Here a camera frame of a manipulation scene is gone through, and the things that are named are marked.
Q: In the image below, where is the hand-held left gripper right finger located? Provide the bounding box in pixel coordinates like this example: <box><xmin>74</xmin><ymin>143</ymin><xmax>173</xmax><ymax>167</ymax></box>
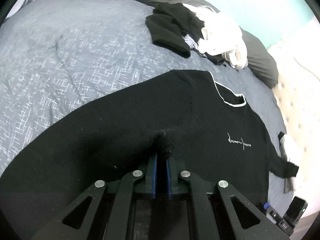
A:
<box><xmin>166</xmin><ymin>156</ymin><xmax>288</xmax><ymax>240</ymax></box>

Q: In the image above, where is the small grey folded cloth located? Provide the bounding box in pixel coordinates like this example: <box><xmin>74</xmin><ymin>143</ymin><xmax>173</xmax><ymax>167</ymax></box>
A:
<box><xmin>278</xmin><ymin>131</ymin><xmax>304</xmax><ymax>194</ymax></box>

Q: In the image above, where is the white shirt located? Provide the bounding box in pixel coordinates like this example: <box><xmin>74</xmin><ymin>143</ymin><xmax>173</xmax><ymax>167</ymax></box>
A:
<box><xmin>182</xmin><ymin>3</ymin><xmax>248</xmax><ymax>70</ymax></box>

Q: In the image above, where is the black sweater with white trim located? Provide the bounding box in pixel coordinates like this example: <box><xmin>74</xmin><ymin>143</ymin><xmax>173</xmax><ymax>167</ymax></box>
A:
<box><xmin>0</xmin><ymin>69</ymin><xmax>300</xmax><ymax>240</ymax></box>

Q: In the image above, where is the cream tufted headboard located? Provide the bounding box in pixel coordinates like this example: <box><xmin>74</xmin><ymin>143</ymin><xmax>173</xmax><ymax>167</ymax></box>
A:
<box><xmin>269</xmin><ymin>39</ymin><xmax>320</xmax><ymax>220</ymax></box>

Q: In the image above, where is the plain black garment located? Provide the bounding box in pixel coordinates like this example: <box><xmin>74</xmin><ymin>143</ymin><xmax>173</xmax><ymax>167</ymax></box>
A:
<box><xmin>146</xmin><ymin>2</ymin><xmax>207</xmax><ymax>58</ymax></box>

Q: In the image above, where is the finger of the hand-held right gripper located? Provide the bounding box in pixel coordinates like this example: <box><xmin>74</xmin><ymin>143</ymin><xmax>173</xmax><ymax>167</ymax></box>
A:
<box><xmin>262</xmin><ymin>202</ymin><xmax>278</xmax><ymax>220</ymax></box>

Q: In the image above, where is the blue-grey striped garment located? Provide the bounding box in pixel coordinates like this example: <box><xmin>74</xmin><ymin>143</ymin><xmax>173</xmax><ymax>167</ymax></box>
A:
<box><xmin>184</xmin><ymin>35</ymin><xmax>200</xmax><ymax>51</ymax></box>

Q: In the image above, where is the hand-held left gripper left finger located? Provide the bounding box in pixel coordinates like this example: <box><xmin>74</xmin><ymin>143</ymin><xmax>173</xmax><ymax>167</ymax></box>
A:
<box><xmin>37</xmin><ymin>152</ymin><xmax>158</xmax><ymax>240</ymax></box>

